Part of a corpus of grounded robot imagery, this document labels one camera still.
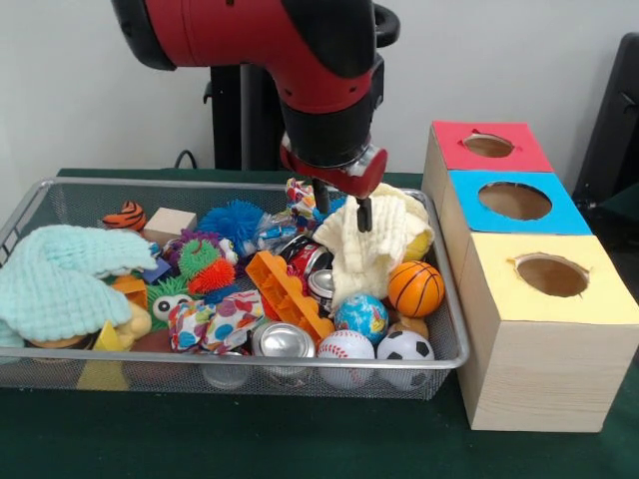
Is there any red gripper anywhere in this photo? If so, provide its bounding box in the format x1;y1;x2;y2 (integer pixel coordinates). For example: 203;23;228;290
279;138;389;235

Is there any cream waffle cloth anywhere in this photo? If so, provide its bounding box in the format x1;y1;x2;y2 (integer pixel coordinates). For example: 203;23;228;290
313;183;436;311

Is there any mint green cloth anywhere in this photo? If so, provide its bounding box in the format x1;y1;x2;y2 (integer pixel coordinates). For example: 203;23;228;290
0;224;160;346

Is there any shallow clear mesh bin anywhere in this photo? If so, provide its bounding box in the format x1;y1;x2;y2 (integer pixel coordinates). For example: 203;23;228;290
0;178;470;402

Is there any wooden box with three holes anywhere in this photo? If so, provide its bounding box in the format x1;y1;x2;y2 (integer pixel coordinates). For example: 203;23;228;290
421;120;639;434

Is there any colourful spotted plush toy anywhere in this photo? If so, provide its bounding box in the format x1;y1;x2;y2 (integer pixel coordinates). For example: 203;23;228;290
285;178;345;223

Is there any small orange basketball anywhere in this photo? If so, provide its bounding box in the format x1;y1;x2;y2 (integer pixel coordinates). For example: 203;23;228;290
387;260;446;319

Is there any blue spiky ball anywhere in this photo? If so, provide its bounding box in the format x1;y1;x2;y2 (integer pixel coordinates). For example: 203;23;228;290
197;200;269;256

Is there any globe print ball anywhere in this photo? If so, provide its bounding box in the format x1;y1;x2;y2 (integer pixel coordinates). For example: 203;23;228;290
334;293;389;344

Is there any small baseball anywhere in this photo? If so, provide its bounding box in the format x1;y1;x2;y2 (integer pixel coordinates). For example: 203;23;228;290
318;329;377;386

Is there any small soccer ball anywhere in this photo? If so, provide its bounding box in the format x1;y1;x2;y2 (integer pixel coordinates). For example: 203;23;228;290
377;330;436;390

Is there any colourful patterned cloth pouch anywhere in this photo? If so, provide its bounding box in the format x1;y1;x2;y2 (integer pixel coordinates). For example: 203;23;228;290
168;289;267;356

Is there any purple spiky toy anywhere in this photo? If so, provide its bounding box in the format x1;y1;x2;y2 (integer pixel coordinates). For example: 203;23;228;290
162;230;246;282

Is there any green spiky toy with eyes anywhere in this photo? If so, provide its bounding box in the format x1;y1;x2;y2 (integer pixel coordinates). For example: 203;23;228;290
146;275;203;333

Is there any dark green table cloth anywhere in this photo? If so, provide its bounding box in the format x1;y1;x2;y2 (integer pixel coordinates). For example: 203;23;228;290
0;168;639;479

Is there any black chair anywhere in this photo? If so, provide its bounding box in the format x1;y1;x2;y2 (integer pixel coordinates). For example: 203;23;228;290
574;33;639;226

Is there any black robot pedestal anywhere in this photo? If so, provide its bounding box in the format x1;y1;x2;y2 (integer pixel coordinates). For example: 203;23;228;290
205;0;400;173

